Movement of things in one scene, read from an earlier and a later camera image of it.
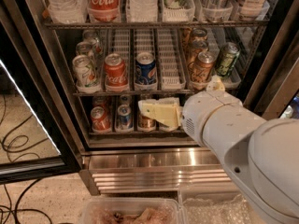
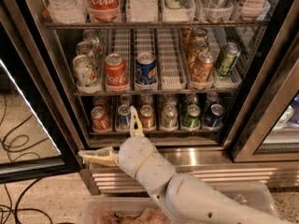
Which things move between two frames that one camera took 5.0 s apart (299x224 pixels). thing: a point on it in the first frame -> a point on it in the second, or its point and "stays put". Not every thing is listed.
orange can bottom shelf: x=146 y=124 stays put
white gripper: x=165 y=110 -> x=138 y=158
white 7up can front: x=86 y=76 stays put
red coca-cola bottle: x=103 y=2 stays put
